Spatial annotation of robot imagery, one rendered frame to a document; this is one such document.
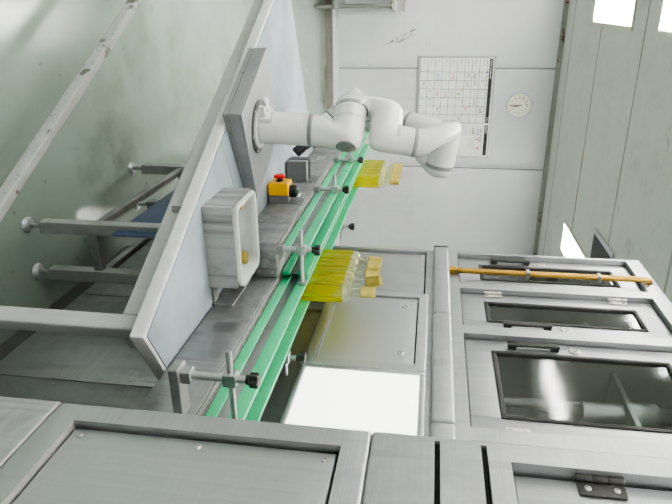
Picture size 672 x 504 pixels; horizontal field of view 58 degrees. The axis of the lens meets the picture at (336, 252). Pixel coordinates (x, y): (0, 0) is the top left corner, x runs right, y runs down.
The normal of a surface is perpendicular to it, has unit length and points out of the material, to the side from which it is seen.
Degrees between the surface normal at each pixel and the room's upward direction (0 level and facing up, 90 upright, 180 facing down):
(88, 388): 90
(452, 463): 90
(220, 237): 90
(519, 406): 90
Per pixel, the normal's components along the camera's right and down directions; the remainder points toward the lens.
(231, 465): 0.00, -0.92
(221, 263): -0.15, 0.38
